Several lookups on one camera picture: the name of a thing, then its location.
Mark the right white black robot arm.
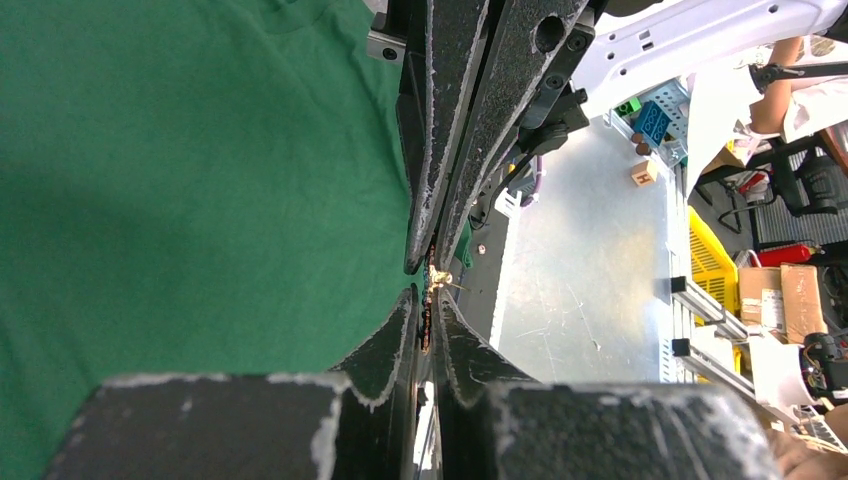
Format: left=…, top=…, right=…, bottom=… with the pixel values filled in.
left=367, top=1, right=847, bottom=274

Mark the cardboard box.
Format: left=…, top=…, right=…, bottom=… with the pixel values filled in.
left=738, top=264, right=828, bottom=344

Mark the blue toy brick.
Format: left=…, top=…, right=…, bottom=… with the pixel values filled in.
left=632, top=101, right=680, bottom=147

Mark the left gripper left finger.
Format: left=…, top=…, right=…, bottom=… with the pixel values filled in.
left=44, top=287, right=419, bottom=479

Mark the wooden letter cube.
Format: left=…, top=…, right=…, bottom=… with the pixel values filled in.
left=630, top=159, right=659, bottom=187

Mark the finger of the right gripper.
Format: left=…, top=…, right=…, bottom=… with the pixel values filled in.
left=402, top=1, right=489, bottom=274
left=437, top=1, right=590, bottom=269

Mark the yellow plastic crate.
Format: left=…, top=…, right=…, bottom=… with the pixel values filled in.
left=688, top=206, right=740, bottom=314

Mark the green cloth garment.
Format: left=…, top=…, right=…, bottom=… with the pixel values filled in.
left=0, top=0, right=425, bottom=480

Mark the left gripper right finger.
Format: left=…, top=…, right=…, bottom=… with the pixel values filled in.
left=430, top=291, right=781, bottom=479

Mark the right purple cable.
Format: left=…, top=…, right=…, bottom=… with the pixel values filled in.
left=519, top=155, right=546, bottom=209

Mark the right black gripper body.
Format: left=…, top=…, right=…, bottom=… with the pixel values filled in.
left=367, top=1, right=597, bottom=131

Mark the red fire extinguisher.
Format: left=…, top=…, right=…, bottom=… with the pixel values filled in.
left=757, top=243, right=822, bottom=268

